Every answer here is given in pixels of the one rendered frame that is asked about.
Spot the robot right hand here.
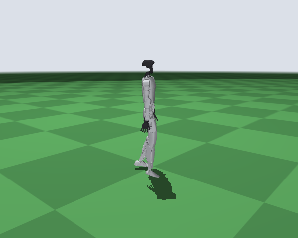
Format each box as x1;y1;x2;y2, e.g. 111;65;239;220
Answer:
140;117;150;133

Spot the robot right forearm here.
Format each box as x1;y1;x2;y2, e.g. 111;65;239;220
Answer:
144;99;150;121

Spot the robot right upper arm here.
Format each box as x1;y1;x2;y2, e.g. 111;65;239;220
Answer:
142;79;152;103

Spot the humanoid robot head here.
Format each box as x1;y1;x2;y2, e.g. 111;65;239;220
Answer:
142;59;154;77

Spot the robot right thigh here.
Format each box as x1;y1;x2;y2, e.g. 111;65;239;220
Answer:
147;116;157;150

